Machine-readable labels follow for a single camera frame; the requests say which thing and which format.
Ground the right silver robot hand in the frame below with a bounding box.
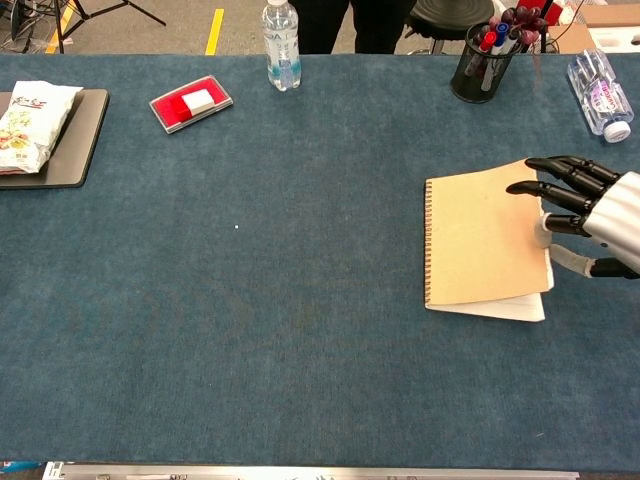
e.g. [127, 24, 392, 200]
[505, 155, 640, 280]

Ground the tan spiral notebook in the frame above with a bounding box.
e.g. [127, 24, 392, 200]
[423, 158, 556, 324]

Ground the black mesh pen holder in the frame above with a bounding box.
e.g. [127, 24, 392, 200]
[449, 20, 526, 105]

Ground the clear bottle with pink label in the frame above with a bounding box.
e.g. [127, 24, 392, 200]
[566, 48, 635, 145]

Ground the cardboard box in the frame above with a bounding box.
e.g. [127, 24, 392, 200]
[547, 3, 640, 55]

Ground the black capped white marker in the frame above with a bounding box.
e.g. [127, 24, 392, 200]
[498, 27, 525, 57]

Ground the red box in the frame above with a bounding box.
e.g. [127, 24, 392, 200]
[517, 0, 564, 26]

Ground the dark red artificial flower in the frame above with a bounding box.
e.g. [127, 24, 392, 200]
[488, 5, 551, 91]

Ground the red capped marker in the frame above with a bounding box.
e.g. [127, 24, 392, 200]
[464, 30, 499, 79]

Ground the blue capped marker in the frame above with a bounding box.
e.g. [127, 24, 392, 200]
[482, 22, 511, 91]

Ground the black round stool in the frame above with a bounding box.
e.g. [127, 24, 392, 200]
[407, 0, 496, 55]

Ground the person in black trousers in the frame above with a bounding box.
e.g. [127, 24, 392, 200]
[288, 0, 419, 55]

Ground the upright clear water bottle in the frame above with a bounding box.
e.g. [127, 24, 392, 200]
[261, 0, 302, 92]

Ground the red and white block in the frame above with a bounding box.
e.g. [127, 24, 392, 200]
[169, 89, 215, 123]

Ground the red stamp pad tray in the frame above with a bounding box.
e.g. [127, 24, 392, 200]
[148, 74, 234, 135]

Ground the dark grey tray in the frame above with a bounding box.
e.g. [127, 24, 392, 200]
[0, 88, 110, 190]

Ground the black tripod stand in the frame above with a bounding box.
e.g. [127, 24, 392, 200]
[49, 0, 168, 54]

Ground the white snack bag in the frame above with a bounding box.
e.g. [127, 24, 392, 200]
[0, 80, 84, 175]

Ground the teal box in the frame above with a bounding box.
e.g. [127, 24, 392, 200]
[0, 460, 44, 475]

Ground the aluminium rail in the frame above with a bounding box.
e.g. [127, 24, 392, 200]
[42, 460, 581, 480]

